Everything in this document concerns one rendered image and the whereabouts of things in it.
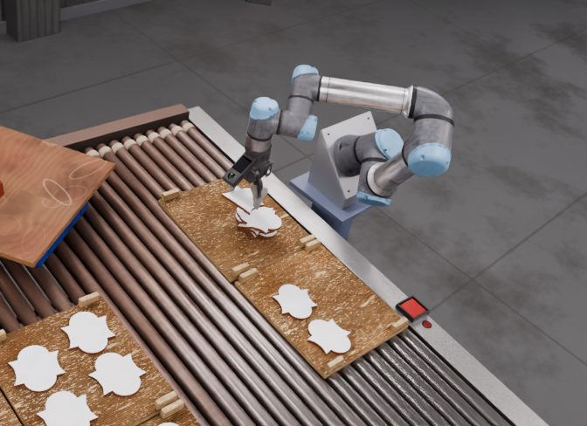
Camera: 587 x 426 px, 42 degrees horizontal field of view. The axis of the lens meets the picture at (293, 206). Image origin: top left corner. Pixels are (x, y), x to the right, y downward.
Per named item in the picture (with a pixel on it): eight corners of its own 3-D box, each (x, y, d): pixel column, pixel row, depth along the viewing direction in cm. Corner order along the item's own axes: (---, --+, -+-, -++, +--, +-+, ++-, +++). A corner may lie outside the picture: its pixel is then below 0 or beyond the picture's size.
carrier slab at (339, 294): (318, 245, 252) (319, 242, 251) (407, 327, 231) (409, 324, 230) (233, 285, 231) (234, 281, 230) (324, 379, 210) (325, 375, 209)
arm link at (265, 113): (280, 113, 216) (250, 106, 215) (273, 144, 223) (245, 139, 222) (282, 98, 222) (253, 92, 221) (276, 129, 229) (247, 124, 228)
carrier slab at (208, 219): (242, 175, 273) (243, 171, 272) (316, 245, 251) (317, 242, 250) (157, 203, 252) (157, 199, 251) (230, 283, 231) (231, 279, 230)
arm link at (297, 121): (321, 101, 221) (283, 93, 221) (314, 136, 218) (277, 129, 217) (317, 111, 229) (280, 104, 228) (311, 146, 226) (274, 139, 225)
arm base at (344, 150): (355, 129, 280) (373, 123, 272) (370, 167, 282) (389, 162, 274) (327, 143, 271) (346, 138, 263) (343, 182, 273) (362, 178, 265)
